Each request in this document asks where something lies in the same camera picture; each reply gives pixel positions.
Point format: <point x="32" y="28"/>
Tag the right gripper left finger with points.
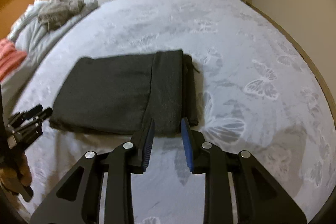
<point x="76" y="197"/>

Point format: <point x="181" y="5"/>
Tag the grey butterfly bed sheet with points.
<point x="254" y="92"/>

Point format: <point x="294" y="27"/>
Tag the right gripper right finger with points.
<point x="237" y="177"/>

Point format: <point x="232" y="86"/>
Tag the dark grey sweatpants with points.
<point x="124" y="94"/>

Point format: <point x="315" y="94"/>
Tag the coral pink blanket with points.
<point x="11" y="58"/>

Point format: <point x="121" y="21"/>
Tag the grey duvet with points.
<point x="36" y="40"/>

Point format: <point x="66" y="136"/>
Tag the crumpled grey garment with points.
<point x="58" y="12"/>

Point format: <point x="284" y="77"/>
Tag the person's left hand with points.
<point x="23" y="170"/>

